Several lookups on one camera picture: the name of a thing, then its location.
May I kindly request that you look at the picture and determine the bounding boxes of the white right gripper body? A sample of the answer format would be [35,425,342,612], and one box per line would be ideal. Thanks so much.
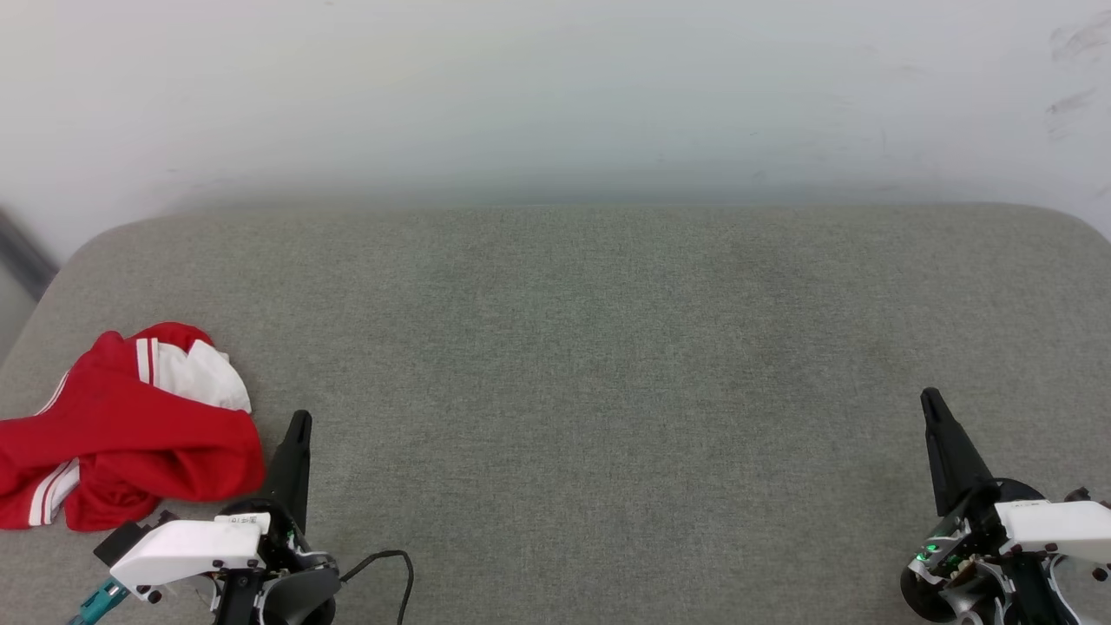
[910,480,1111,584]

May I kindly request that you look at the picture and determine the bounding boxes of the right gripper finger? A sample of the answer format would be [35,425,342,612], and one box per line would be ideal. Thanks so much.
[920,387,999,518]

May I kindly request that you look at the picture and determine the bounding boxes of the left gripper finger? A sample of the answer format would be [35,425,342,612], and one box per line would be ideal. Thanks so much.
[260,410,312,532]

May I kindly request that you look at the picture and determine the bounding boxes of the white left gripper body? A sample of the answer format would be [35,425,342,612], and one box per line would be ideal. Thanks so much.
[109,510,341,625]

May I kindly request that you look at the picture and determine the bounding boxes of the red basketball jersey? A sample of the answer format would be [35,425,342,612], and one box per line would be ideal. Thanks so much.
[0,322,266,532]

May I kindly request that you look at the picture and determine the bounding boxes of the grey fabric sofa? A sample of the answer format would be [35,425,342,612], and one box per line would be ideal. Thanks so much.
[0,202,1111,625]

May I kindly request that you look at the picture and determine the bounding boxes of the dark grey baseboard strip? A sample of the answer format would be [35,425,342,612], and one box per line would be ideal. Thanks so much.
[0,208,58,301]

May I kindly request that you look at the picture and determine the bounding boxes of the teal left camera connector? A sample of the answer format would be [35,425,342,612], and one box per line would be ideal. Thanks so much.
[68,577,131,625]

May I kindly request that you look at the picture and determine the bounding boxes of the thin black cable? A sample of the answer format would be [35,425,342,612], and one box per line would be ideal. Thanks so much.
[340,549,415,625]

